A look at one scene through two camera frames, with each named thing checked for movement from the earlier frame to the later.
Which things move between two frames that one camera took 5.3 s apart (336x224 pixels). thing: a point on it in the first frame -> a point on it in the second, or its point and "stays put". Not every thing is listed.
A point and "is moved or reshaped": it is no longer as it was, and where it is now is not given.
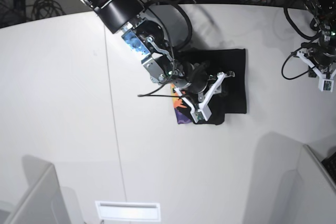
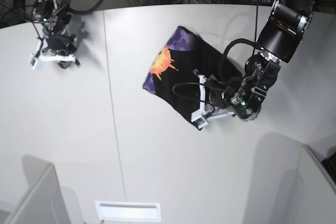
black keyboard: (329, 163) stays put
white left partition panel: (43, 202) stays put
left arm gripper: (324, 56) -> (223, 94)
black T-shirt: (200, 65) is moved or reshaped
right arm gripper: (195, 77) -> (63, 43)
